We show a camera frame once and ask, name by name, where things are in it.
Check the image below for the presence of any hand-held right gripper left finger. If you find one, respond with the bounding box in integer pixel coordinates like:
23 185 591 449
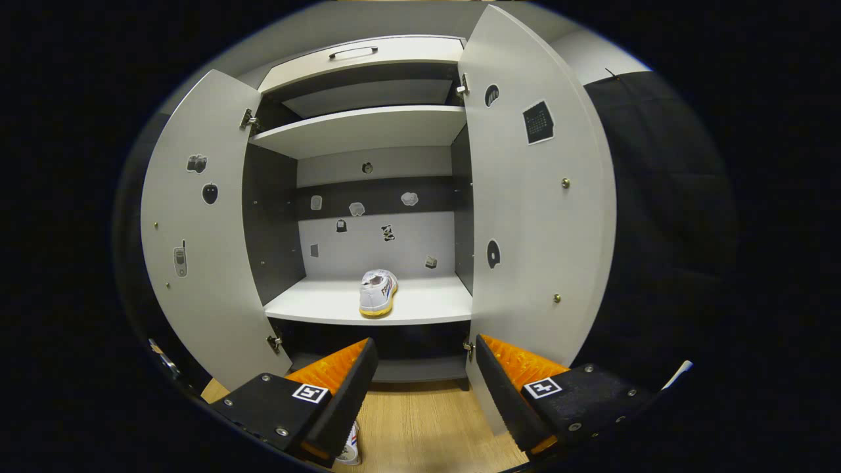
212 337 380 468

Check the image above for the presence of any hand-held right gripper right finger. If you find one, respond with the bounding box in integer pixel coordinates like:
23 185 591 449
474 334 654 461

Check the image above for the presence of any white striped canvas shoe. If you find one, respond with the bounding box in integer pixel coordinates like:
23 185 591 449
359 269 399 319
334 420 363 467

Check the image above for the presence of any white cabinet door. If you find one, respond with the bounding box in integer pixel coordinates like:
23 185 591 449
140 69 293 392
463 5 618 438

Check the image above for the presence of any white shoe cabinet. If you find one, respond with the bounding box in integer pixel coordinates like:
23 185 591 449
242 34 475 395

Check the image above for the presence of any white cabinet drawer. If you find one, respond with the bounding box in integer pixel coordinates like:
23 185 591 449
258 35 466 94

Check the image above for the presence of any black backdrop cloth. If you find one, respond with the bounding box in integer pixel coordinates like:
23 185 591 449
578 69 737 395

